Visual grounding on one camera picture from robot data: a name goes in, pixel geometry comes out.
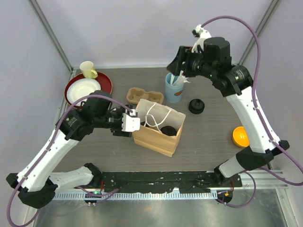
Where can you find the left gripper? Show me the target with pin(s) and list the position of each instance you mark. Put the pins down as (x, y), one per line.
(118, 131)

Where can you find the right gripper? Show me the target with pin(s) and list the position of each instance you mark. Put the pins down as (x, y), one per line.
(184, 55)

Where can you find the stack of black lids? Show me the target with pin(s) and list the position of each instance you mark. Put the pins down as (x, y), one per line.
(196, 106)

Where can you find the brown paper bag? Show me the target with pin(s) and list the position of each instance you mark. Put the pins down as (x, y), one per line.
(158, 116)

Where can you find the black lid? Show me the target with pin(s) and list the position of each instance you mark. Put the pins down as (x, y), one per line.
(145, 124)
(169, 131)

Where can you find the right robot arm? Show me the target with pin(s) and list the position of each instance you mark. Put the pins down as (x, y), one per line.
(236, 86)

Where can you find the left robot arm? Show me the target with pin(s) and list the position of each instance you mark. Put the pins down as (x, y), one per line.
(37, 184)

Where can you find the white wrapped straws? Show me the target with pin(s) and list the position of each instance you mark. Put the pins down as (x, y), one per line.
(178, 80)

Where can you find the blue straw holder cup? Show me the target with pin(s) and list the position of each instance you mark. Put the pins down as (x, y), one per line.
(172, 93)

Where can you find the white paper plate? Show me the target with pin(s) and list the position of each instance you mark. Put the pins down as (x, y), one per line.
(81, 88)

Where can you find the red round tray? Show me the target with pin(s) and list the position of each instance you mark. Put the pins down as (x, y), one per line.
(102, 79)

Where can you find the cardboard cup carrier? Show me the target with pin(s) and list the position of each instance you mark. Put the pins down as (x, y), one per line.
(135, 94)

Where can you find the yellow mug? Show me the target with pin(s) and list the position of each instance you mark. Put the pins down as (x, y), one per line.
(88, 70)

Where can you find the orange bowl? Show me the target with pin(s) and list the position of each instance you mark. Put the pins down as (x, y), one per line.
(240, 138)

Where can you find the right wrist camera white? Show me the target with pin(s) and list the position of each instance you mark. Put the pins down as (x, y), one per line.
(201, 34)

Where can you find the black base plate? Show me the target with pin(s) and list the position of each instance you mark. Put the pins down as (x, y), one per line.
(161, 182)

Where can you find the aluminium front rail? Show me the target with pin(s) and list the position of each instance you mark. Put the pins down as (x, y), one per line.
(263, 180)

